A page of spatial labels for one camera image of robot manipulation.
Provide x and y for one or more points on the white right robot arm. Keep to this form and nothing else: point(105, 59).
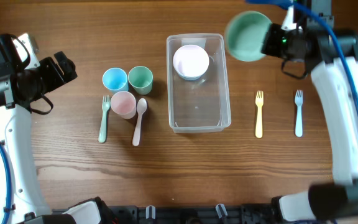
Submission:
point(331, 59)

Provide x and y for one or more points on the yellow plastic fork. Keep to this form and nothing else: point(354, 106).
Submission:
point(259, 102)

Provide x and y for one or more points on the light blue plastic fork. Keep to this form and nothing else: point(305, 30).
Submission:
point(299, 120)

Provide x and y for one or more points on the green plastic bowl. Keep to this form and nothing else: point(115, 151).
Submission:
point(244, 35)

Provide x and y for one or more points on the green plastic fork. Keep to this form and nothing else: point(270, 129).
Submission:
point(104, 119)

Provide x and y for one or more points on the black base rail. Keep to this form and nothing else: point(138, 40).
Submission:
point(244, 214)

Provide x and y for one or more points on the clear plastic container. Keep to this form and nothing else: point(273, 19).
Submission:
point(201, 105)

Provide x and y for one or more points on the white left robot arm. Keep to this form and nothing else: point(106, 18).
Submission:
point(21, 198)

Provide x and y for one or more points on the blue plastic cup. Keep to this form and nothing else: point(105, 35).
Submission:
point(115, 80)

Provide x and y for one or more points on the pink plastic spoon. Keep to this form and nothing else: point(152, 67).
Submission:
point(141, 109)

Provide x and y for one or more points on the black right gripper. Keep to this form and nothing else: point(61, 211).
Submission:
point(271, 39)

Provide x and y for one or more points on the pink plastic cup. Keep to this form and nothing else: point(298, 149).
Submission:
point(123, 103)

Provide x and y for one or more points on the white plastic bowl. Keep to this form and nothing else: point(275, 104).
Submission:
point(191, 60)

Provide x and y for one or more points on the green plastic cup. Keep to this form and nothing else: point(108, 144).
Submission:
point(141, 79)

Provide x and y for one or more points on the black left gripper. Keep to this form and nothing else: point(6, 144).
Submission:
point(52, 73)

